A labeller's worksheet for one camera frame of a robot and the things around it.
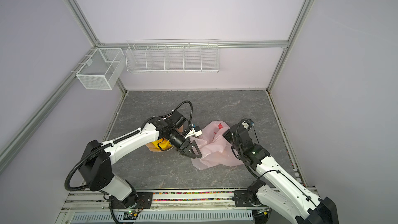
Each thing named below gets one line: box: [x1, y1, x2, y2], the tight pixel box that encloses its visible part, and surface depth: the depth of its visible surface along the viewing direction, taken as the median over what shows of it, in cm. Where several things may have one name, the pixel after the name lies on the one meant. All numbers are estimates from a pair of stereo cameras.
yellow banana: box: [151, 137, 173, 151], surface depth 68 cm
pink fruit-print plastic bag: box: [188, 120, 245, 171], surface depth 75 cm
